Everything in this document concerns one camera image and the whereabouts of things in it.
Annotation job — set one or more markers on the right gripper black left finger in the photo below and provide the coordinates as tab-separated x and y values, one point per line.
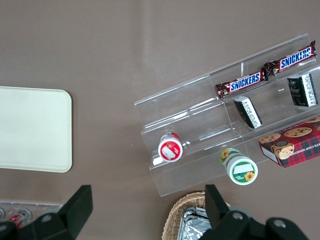
75	207

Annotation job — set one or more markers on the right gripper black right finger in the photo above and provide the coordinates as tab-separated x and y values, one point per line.
215	207

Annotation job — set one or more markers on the light tan wicker basket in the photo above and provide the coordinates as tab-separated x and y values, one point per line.
173	215

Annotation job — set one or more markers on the cream plastic tray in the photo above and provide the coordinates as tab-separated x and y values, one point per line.
32	130

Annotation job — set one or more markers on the foil wrapped food item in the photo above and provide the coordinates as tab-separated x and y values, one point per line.
192	222

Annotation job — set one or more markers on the clear acrylic can rack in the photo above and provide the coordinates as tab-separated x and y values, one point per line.
37	205

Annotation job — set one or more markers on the green sunflower lidded cup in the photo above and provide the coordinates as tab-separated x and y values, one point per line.
240	168

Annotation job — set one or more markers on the red soda can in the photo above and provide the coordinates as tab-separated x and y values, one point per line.
23	215

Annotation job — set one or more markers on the red lidded yogurt cup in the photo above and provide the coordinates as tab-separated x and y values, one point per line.
170	149

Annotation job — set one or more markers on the clear acrylic tiered shelf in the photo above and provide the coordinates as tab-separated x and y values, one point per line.
200	110

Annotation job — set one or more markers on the red tartan cookie box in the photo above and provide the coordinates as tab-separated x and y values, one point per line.
292	145

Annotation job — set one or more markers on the small black white box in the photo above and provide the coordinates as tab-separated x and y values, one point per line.
303	90
248	112

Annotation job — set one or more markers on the Snickers chocolate bar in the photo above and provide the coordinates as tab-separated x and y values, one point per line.
243	83
292	58

